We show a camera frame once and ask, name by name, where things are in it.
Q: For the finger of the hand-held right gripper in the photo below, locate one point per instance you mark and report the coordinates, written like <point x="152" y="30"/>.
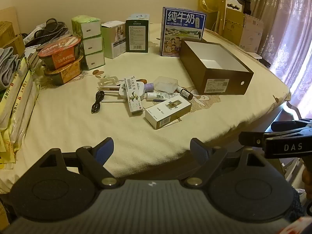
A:
<point x="251" y="139"/>
<point x="290" y="125"/>

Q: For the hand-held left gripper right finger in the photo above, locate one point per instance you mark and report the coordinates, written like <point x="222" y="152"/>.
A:
<point x="198" y="149"/>

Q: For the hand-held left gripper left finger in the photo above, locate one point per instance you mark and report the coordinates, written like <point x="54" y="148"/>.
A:
<point x="106" y="149"/>

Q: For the white plastic spring clip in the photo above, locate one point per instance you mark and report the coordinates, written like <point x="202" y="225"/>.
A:
<point x="107" y="82"/>

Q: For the lavender squeeze tube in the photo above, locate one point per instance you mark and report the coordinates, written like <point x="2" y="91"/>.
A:
<point x="148" y="86"/>

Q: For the orange utility knife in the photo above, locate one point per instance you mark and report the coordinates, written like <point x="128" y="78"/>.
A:
<point x="141" y="81"/>

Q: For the person's right hand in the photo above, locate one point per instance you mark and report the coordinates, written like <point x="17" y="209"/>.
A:
<point x="307" y="180"/>

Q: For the white rectangular product box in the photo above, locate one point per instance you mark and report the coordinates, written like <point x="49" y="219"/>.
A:
<point x="167" y="114"/>

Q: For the small dark bottle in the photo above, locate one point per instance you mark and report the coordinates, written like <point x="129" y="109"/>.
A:
<point x="185" y="93"/>

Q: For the long white green-print box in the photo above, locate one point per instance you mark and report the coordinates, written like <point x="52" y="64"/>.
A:
<point x="133" y="98"/>

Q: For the small white tube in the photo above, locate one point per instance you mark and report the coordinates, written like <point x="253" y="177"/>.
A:
<point x="157" y="96"/>

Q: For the dark flat object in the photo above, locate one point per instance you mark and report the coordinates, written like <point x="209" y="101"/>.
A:
<point x="263" y="62"/>

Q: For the clear plastic case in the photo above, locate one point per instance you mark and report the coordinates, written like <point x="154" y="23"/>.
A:
<point x="165" y="84"/>

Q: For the red white printed cloth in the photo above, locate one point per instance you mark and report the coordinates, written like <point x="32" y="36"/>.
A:
<point x="299" y="225"/>

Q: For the orange instant meal bowl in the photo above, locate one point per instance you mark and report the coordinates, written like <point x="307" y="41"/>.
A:
<point x="65" y="72"/>

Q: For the patterned curtain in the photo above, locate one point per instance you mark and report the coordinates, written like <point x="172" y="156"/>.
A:
<point x="285" y="29"/>

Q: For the stack of packaged rice bags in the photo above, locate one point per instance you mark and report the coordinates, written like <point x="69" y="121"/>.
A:
<point x="17" y="107"/>

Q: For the red instant meal bowl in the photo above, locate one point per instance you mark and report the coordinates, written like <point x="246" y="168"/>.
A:
<point x="59" y="53"/>

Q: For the light green product box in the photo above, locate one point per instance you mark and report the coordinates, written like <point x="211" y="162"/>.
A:
<point x="113" y="40"/>

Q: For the yellow-brown cardboard carton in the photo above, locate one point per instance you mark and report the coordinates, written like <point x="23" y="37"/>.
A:
<point x="234" y="24"/>

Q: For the dark green product box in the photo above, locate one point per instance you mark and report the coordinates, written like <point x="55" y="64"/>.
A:
<point x="137" y="36"/>

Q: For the blue milk carton box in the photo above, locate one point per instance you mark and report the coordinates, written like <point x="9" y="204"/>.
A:
<point x="181" y="31"/>

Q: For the grey folded cloth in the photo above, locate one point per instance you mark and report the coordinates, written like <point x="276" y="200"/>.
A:
<point x="7" y="65"/>

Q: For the brown corrugated cardboard box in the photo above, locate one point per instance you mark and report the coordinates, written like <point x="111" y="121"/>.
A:
<point x="9" y="31"/>

